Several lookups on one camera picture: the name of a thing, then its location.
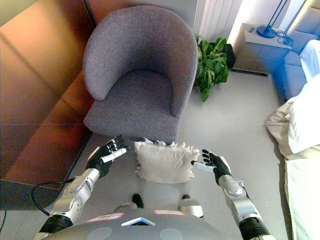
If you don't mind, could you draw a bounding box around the grey robot torso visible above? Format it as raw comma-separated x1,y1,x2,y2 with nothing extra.
37,209,242,240

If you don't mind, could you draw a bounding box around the green leafy houseplant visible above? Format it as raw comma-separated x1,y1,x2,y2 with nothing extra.
194,35,230,103

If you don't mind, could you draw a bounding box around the white bed pillow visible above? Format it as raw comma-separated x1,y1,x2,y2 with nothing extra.
299,39,320,82

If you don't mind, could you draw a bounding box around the black plant pot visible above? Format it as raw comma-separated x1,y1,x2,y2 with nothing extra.
225,43,236,70

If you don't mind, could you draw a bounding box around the white fringed pillow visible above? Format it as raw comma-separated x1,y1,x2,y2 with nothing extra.
133,139,201,185

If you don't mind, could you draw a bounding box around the white pleated curtain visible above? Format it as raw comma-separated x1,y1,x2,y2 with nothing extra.
197,0,242,42

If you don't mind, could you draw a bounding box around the tangled black cable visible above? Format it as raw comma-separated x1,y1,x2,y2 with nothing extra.
274,29,294,46

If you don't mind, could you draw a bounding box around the beige nightstand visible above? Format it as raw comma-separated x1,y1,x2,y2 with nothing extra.
232,22,293,74

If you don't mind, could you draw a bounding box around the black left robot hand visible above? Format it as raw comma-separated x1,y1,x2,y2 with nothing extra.
87,134,131,178

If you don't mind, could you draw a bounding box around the patterned bed sheet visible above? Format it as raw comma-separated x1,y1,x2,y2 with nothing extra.
284,146,320,240

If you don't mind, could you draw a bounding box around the thick black wrist cable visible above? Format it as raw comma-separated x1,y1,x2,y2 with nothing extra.
30,177,76,217

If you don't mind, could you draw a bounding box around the grey fabric armchair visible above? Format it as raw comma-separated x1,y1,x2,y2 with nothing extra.
82,5,200,145

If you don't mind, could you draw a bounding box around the silver left robot leg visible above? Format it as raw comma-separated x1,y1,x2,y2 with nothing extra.
113,193,145,213

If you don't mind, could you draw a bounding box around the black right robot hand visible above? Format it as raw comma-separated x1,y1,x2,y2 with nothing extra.
190,149,232,187

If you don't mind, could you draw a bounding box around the blue sofa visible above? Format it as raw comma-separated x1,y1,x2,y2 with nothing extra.
271,0,320,102

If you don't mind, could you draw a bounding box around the white duvet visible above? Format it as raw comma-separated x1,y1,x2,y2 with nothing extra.
264,74,320,161

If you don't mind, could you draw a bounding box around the thin green cable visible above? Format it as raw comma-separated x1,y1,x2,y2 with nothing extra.
0,209,8,232

